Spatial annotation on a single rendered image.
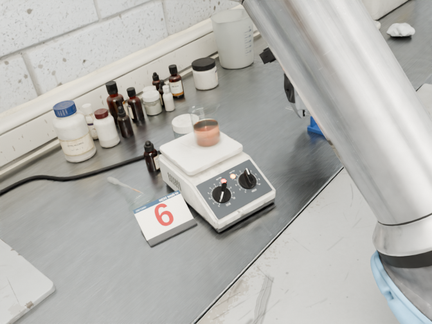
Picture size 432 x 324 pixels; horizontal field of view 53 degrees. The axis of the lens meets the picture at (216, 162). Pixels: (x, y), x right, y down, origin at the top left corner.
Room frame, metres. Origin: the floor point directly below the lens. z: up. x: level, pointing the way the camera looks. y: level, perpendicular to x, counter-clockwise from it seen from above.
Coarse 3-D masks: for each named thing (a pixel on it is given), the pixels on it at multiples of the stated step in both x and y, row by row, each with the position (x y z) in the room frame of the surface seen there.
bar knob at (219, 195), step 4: (224, 184) 0.59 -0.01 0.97; (216, 188) 0.60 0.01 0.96; (220, 188) 0.59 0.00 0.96; (224, 188) 0.59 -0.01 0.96; (212, 192) 0.60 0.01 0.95; (216, 192) 0.59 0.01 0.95; (220, 192) 0.58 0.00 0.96; (224, 192) 0.58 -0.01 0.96; (228, 192) 0.59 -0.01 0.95; (216, 196) 0.59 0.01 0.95; (220, 196) 0.57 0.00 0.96; (224, 196) 0.59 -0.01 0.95; (228, 196) 0.59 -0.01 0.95; (216, 200) 0.58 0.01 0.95; (220, 200) 0.57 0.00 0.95; (224, 200) 0.58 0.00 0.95; (228, 200) 0.58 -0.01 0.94
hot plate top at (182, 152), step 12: (192, 132) 0.75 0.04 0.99; (168, 144) 0.72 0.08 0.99; (180, 144) 0.72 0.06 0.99; (192, 144) 0.71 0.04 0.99; (228, 144) 0.69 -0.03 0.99; (240, 144) 0.68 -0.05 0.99; (168, 156) 0.68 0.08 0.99; (180, 156) 0.67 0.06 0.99; (192, 156) 0.67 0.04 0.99; (204, 156) 0.66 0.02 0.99; (216, 156) 0.65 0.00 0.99; (228, 156) 0.65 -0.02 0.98; (180, 168) 0.64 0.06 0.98; (192, 168) 0.63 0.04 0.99; (204, 168) 0.63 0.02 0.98
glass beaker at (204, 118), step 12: (192, 108) 0.72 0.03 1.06; (204, 108) 0.73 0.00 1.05; (216, 108) 0.71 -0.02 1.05; (192, 120) 0.69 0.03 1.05; (204, 120) 0.68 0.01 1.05; (216, 120) 0.69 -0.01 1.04; (204, 132) 0.68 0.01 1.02; (216, 132) 0.69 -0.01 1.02; (204, 144) 0.68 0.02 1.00; (216, 144) 0.68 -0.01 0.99
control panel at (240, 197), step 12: (240, 168) 0.64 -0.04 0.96; (252, 168) 0.64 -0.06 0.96; (216, 180) 0.62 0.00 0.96; (228, 180) 0.62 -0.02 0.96; (264, 180) 0.62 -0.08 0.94; (204, 192) 0.60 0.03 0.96; (240, 192) 0.60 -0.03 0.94; (252, 192) 0.60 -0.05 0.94; (264, 192) 0.60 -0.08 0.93; (216, 204) 0.58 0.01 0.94; (228, 204) 0.58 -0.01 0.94; (240, 204) 0.58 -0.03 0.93; (216, 216) 0.56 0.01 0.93
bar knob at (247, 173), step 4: (244, 172) 0.62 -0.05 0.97; (248, 172) 0.62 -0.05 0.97; (240, 176) 0.62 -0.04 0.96; (244, 176) 0.62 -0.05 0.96; (248, 176) 0.61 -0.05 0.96; (252, 176) 0.63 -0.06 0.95; (240, 180) 0.62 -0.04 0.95; (244, 180) 0.62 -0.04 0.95; (248, 180) 0.61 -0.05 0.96; (252, 180) 0.61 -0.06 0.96; (240, 184) 0.61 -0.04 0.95; (244, 184) 0.61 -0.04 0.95; (248, 184) 0.61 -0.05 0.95; (252, 184) 0.60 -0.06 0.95; (248, 188) 0.60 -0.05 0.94
